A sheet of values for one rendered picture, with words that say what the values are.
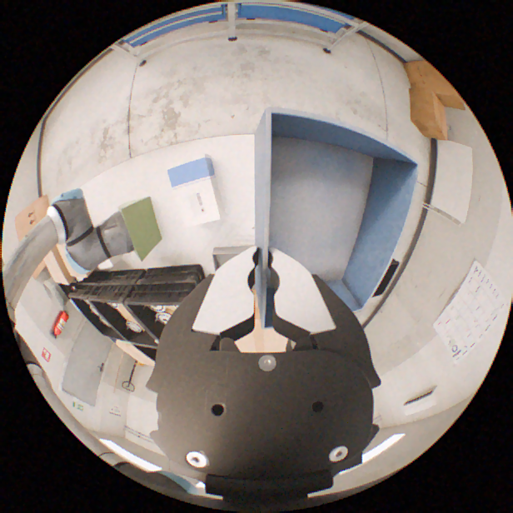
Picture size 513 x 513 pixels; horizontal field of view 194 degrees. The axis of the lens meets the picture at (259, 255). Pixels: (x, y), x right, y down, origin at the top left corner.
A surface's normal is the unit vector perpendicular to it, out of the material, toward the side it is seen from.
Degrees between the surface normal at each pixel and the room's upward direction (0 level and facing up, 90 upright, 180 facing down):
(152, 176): 0
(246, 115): 0
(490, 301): 90
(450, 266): 90
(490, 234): 90
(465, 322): 90
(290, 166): 1
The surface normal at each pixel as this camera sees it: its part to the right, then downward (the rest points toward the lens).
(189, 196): 0.10, 0.54
